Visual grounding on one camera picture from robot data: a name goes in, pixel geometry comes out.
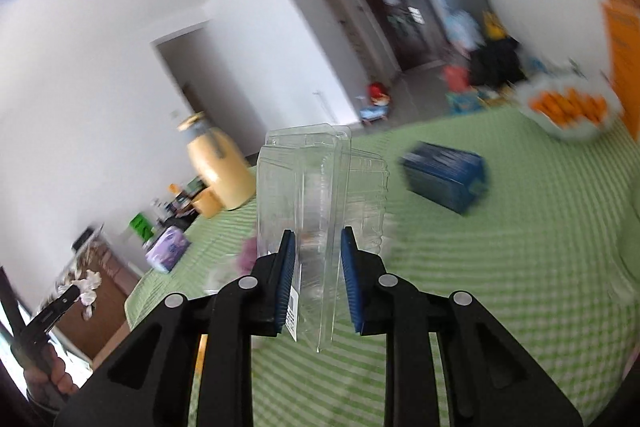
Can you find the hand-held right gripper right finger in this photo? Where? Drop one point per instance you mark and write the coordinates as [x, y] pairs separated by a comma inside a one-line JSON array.
[[352, 292]]

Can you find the pale interior door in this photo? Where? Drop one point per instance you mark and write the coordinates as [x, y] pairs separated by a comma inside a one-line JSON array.
[[345, 32]]

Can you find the blue cardboard box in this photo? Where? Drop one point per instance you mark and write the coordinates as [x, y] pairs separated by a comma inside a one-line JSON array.
[[445, 174]]

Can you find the orange box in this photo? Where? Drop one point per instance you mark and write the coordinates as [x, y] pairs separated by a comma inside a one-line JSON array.
[[625, 47]]

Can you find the wooden interior door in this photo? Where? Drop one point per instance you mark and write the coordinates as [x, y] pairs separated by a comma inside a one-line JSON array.
[[190, 97]]

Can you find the black bag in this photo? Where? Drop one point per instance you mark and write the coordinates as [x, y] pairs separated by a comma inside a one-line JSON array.
[[497, 62]]

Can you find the blue toy stool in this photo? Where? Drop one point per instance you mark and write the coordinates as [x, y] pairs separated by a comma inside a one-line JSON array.
[[375, 114]]

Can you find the white wavy bowl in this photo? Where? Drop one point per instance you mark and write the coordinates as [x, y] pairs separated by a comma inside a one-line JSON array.
[[570, 132]]

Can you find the brown cardboard box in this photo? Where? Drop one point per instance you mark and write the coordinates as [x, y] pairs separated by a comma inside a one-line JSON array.
[[100, 322]]

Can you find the blue patterned cloth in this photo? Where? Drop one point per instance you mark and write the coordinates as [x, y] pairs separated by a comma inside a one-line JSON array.
[[462, 31]]

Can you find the blue bag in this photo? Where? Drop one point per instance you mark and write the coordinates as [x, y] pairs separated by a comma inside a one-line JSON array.
[[466, 103]]

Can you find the clear plastic container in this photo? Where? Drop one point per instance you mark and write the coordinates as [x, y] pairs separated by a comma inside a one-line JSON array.
[[310, 187]]

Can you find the yellow tote bag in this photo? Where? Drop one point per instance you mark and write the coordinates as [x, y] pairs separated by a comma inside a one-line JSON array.
[[492, 26]]

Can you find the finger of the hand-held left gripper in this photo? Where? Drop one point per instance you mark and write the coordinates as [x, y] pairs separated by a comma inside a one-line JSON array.
[[45, 319]]

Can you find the dark entrance door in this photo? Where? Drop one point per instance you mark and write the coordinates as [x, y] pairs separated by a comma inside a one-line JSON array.
[[395, 17]]

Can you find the yellow thermos jug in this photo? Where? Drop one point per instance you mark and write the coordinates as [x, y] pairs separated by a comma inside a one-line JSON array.
[[220, 167]]

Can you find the black router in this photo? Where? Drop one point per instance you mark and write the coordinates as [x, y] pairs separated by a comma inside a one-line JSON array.
[[87, 240]]

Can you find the red bag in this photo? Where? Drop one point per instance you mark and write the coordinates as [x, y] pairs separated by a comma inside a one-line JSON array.
[[456, 78]]

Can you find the red toy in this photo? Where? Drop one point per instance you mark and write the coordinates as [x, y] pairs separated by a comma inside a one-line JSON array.
[[380, 93]]

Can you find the green checked tablecloth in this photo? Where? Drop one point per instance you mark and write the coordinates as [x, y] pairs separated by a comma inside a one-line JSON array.
[[500, 282]]

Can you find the green box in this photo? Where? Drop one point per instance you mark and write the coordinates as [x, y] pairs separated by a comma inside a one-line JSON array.
[[140, 226]]

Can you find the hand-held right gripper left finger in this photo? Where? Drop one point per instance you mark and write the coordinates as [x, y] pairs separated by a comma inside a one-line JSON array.
[[282, 292]]

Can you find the white tissue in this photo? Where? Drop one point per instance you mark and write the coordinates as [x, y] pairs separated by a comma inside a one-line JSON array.
[[89, 287]]

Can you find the pink cloth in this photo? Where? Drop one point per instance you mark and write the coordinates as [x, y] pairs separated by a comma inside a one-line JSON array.
[[248, 254]]

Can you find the person's left hand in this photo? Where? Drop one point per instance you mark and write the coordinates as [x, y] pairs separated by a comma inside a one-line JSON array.
[[62, 377]]

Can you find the pile of oranges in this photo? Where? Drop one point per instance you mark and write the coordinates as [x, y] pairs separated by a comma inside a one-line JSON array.
[[570, 107]]

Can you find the purple tissue pack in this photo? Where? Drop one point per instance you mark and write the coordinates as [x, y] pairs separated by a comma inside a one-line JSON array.
[[167, 249]]

